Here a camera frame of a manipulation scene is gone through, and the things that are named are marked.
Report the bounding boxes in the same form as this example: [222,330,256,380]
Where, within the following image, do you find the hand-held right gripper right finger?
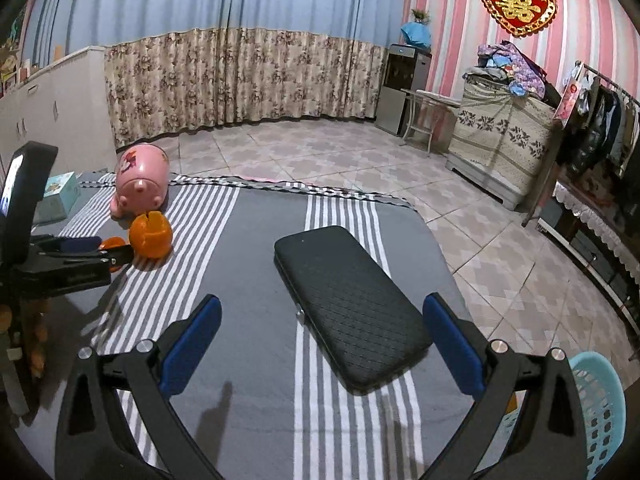
[417,292,588,480]

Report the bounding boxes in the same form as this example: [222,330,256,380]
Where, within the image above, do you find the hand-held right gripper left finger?
[55,294,223,480]

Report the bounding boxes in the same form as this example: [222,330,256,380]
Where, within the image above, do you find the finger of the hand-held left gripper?
[30,247,135,273]
[32,235,103,256]

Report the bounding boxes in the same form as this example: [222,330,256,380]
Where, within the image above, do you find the small orange peel piece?
[97,236,133,273]

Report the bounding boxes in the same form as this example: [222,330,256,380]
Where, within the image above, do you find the teal plastic basket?
[500,351,627,480]

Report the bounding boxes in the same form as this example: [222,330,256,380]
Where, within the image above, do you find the teal tissue box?
[32,171,81,226]

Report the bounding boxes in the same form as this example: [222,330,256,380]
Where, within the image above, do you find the grey striped blanket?
[15,172,506,480]

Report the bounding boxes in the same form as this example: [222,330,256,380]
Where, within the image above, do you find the pink piggy bank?
[110,143,171,219]

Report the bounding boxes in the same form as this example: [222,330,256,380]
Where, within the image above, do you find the black quilted case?
[274,226,433,395]

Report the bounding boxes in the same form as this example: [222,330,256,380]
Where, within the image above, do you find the low white cabinet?
[537,180,640,331]

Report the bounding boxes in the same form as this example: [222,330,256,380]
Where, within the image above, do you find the metal clothes rack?
[522,60,640,228]

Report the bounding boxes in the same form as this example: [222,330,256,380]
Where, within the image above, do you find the white lace cloth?
[552,180,640,286]

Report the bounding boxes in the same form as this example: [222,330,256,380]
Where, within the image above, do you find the patterned cloth covered chest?
[446,77,563,211]

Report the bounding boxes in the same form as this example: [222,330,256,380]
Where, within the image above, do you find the blue and floral curtain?
[22,0,408,148]

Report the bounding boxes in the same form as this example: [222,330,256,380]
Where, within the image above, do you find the white folding table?
[400,89,461,156]

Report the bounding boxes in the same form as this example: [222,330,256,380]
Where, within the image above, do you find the grey water dispenser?
[375,44,433,136]

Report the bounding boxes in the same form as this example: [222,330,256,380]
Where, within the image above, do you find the row of hanging clothes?
[555,77,640,176]

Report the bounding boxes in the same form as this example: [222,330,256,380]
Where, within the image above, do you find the pink hanging bag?
[554,79,583,121]

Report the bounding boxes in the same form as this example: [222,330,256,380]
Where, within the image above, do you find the pile of colourful clothes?
[470,41,561,106]

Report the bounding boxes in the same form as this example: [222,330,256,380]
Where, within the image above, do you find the blue cloth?
[401,21,433,48]

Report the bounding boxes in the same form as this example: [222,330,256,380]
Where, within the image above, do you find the white wall cabinet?
[0,45,118,176]

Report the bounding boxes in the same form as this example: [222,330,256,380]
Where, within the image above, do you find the red heart wall decoration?
[479,0,558,38]

